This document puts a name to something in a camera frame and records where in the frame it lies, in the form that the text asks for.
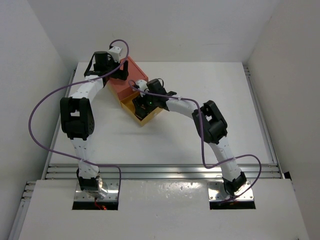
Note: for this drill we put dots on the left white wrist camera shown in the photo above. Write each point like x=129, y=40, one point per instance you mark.
x=115, y=53

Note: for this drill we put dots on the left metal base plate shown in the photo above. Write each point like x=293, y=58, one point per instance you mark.
x=108, y=193

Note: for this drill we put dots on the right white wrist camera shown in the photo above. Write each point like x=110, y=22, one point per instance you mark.
x=142, y=84

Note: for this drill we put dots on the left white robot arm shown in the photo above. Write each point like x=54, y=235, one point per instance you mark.
x=77, y=119

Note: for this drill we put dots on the orange drawer box shell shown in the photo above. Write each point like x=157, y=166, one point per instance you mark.
x=135, y=73

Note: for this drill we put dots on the orange drawer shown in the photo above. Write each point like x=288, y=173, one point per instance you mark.
x=125, y=91

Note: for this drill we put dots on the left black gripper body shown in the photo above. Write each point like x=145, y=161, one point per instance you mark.
x=111, y=65

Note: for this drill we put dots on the yellow drawer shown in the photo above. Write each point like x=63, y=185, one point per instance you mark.
x=133, y=105

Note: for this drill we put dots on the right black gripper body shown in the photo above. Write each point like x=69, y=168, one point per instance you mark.
x=149, y=102

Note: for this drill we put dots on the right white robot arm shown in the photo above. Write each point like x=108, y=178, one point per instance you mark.
x=210, y=124

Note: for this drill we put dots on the aluminium rail frame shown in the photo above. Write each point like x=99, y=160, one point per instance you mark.
x=162, y=172

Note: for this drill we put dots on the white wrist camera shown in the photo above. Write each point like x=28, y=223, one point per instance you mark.
x=115, y=53
x=142, y=84

